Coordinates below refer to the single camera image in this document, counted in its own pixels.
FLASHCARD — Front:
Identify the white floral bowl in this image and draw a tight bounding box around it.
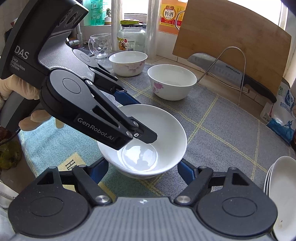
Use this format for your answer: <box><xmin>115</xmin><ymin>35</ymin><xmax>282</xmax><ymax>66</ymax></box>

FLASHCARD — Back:
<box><xmin>109</xmin><ymin>51</ymin><xmax>148</xmax><ymax>77</ymax></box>
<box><xmin>98</xmin><ymin>104</ymin><xmax>187</xmax><ymax>179</ymax></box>
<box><xmin>147</xmin><ymin>64</ymin><xmax>197</xmax><ymax>101</ymax></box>

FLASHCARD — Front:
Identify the white plate back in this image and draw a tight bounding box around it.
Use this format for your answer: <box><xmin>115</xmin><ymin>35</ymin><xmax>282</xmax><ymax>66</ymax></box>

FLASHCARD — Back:
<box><xmin>268</xmin><ymin>156</ymin><xmax>295</xmax><ymax>240</ymax></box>

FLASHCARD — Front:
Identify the white plate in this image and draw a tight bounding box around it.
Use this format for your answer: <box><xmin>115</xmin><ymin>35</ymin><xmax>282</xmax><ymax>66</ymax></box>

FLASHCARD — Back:
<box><xmin>263</xmin><ymin>164</ymin><xmax>274</xmax><ymax>196</ymax></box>
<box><xmin>268</xmin><ymin>156</ymin><xmax>295</xmax><ymax>240</ymax></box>

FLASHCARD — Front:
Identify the gloved left hand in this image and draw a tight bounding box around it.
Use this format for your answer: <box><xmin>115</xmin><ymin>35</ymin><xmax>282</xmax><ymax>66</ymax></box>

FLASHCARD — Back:
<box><xmin>0</xmin><ymin>75</ymin><xmax>65</xmax><ymax>132</ymax></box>

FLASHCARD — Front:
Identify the clear glass mug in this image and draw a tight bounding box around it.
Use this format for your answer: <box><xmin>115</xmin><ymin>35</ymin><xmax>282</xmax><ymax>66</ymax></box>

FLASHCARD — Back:
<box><xmin>88</xmin><ymin>33</ymin><xmax>111</xmax><ymax>60</ymax></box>

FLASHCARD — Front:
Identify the grey checked dish mat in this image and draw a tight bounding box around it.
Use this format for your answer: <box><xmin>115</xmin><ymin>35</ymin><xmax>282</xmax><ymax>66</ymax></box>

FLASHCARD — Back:
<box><xmin>19</xmin><ymin>71</ymin><xmax>295</xmax><ymax>188</ymax></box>

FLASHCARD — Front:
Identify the glass jar yellow lid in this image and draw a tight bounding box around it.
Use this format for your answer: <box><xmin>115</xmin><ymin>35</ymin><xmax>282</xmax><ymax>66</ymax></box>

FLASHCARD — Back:
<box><xmin>117</xmin><ymin>19</ymin><xmax>145</xmax><ymax>52</ymax></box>

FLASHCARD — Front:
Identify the green detergent bottle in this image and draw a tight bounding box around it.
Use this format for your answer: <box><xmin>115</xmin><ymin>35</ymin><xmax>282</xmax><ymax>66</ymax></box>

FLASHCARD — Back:
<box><xmin>83</xmin><ymin>0</ymin><xmax>104</xmax><ymax>26</ymax></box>

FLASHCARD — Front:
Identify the plastic cup stack short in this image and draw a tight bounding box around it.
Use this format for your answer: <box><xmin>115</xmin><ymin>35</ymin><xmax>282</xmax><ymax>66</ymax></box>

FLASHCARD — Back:
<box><xmin>111</xmin><ymin>0</ymin><xmax>124</xmax><ymax>52</ymax></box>

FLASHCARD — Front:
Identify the plastic cup stack tall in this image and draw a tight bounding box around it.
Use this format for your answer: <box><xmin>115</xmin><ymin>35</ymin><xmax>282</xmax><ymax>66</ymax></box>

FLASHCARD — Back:
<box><xmin>144</xmin><ymin>0</ymin><xmax>161</xmax><ymax>59</ymax></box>

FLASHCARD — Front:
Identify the orange cooking wine jug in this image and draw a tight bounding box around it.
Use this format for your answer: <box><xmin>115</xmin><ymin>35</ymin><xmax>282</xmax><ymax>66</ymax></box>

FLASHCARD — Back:
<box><xmin>159</xmin><ymin>0</ymin><xmax>188</xmax><ymax>35</ymax></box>

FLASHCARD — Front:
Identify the blue white salt bag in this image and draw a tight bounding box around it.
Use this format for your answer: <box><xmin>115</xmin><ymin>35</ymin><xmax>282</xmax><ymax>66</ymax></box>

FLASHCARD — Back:
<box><xmin>260</xmin><ymin>79</ymin><xmax>295</xmax><ymax>144</ymax></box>

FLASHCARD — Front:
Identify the bamboo cutting board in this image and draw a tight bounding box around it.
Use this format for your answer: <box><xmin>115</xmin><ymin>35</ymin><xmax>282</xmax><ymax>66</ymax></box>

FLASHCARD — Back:
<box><xmin>173</xmin><ymin>0</ymin><xmax>292</xmax><ymax>94</ymax></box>

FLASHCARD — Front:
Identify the metal wire board stand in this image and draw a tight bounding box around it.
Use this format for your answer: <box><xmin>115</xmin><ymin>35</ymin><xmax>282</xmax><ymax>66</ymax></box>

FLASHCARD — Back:
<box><xmin>190</xmin><ymin>46</ymin><xmax>246</xmax><ymax>106</ymax></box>

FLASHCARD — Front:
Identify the kitchen knife black handle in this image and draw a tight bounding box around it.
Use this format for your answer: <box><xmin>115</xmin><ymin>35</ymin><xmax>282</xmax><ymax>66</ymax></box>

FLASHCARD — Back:
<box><xmin>188</xmin><ymin>53</ymin><xmax>276</xmax><ymax>103</ymax></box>

